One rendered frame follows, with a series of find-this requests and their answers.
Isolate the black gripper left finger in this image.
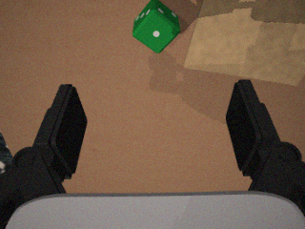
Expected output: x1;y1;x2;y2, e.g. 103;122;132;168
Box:
0;84;87;227

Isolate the green die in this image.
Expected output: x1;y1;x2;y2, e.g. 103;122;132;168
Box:
132;0;180;53

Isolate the tan mat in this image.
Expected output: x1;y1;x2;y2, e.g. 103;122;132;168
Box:
183;0;305;86

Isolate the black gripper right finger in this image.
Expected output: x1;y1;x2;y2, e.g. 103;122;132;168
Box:
226;79;305;217

